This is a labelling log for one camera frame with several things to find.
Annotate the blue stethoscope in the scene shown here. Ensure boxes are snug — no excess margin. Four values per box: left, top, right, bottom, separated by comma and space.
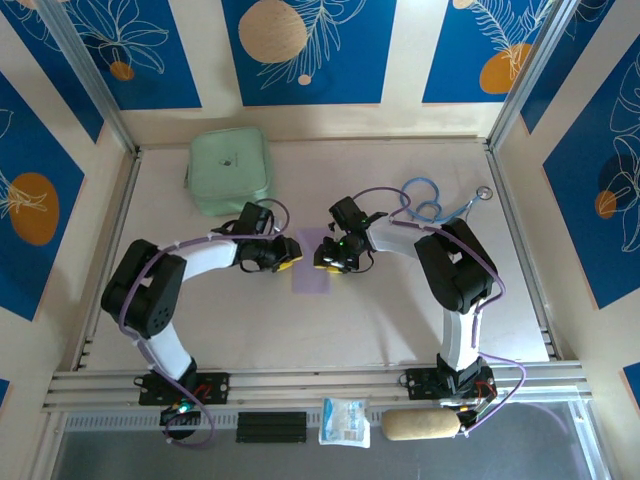
399, 177, 496, 226

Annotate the clear plastic gauze packet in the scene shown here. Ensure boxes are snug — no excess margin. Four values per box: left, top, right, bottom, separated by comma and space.
318, 397, 372, 449

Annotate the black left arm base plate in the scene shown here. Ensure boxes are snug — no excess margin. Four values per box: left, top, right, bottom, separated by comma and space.
137, 370, 232, 407

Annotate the aluminium table side rail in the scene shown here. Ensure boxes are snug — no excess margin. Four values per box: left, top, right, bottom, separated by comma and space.
484, 141, 565, 361
71, 149, 145, 372

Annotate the beige cork roll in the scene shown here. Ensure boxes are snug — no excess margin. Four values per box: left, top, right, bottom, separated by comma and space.
382, 408, 461, 442

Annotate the mint green zip pouch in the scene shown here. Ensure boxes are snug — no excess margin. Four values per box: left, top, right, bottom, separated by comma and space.
185, 126, 277, 217

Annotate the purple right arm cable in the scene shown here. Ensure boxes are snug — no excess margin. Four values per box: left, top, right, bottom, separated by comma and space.
349, 185, 529, 436

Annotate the aluminium frame post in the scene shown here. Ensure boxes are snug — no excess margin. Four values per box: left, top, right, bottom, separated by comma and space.
486, 0, 575, 154
35, 0, 142, 157

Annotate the aluminium frame cross rail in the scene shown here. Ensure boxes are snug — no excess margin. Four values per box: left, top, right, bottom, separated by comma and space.
42, 360, 596, 415

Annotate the grey slotted cable duct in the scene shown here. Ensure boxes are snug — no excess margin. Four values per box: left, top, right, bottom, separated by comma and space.
63, 412, 326, 432

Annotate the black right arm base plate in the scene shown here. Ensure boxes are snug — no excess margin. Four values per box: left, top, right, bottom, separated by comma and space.
398, 367, 500, 402

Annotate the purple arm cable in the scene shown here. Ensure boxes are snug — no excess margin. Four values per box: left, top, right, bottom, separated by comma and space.
118, 197, 292, 449
349, 185, 529, 436

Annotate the blue floral wall poster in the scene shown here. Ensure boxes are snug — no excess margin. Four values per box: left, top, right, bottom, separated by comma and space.
422, 0, 557, 105
63, 0, 204, 112
542, 47, 640, 311
0, 71, 86, 322
221, 0, 399, 107
0, 0, 105, 145
519, 0, 617, 134

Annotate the lilac paper sheet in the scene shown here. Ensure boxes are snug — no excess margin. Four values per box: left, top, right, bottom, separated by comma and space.
292, 227, 334, 296

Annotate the black ribbed block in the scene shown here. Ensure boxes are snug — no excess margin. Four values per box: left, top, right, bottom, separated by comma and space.
235, 411, 308, 444

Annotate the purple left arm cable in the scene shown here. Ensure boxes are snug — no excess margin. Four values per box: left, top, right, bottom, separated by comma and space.
118, 197, 292, 449

